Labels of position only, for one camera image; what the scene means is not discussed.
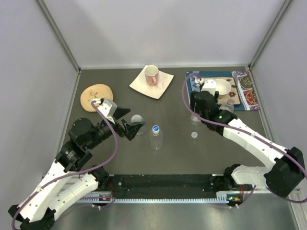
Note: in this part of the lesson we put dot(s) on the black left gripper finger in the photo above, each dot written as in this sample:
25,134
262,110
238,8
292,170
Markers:
120,112
133,128

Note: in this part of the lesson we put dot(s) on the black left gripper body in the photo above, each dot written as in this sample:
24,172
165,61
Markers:
118,127

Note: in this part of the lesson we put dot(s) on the white bottle cap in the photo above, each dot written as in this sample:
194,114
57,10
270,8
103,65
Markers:
194,134

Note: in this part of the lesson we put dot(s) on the clear bottle with white cap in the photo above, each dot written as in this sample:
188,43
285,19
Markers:
194,120

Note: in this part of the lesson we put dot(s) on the clear bottle with red label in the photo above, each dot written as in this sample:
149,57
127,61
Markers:
228,105

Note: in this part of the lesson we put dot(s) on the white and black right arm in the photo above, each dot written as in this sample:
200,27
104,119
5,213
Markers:
283,169

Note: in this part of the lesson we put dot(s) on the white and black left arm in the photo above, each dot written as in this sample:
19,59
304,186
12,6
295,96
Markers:
66,182

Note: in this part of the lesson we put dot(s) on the clear bottle with blue cap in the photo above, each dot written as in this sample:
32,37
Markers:
156,137

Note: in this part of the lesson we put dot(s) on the beige oval painted plate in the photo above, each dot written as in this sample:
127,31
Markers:
96,91

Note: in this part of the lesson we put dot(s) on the pink ceramic mug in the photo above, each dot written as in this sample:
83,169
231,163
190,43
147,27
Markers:
151,75

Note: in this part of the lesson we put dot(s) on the white square plate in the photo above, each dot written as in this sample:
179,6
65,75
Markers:
140,85

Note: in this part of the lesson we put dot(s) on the blue patterned placemat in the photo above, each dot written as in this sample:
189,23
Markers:
191,85

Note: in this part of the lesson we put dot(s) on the white ceramic bowl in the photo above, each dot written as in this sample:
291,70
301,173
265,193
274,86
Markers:
223,86

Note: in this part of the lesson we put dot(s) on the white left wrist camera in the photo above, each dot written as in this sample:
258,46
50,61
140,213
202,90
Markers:
107,108

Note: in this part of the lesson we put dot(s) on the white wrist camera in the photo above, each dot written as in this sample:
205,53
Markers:
107,108
206,85

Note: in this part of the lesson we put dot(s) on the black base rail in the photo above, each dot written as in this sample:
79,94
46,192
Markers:
169,185

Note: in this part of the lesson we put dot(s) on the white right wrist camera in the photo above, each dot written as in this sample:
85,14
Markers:
206,85

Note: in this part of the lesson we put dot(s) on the left metal frame post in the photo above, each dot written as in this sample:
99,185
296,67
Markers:
56,31

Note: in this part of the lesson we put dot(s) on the metal frame post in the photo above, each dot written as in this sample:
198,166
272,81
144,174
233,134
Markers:
56,31
281,13

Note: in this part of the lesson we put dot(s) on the grey slotted cable duct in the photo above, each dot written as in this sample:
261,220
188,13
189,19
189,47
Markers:
218,198

